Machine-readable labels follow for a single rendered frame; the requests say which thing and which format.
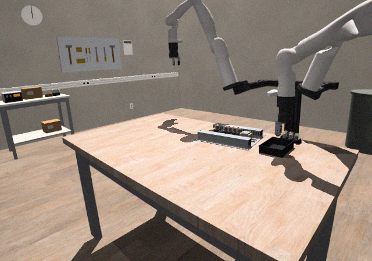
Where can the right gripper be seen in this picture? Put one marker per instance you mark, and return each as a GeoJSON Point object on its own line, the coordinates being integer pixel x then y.
{"type": "Point", "coordinates": [173, 48]}

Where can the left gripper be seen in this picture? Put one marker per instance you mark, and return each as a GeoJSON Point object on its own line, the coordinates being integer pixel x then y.
{"type": "Point", "coordinates": [285, 101]}

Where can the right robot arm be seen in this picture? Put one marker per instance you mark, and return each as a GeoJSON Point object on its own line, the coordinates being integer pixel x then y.
{"type": "Point", "coordinates": [217, 45]}

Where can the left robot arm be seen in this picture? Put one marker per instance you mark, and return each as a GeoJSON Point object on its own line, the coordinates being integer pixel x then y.
{"type": "Point", "coordinates": [355, 23]}

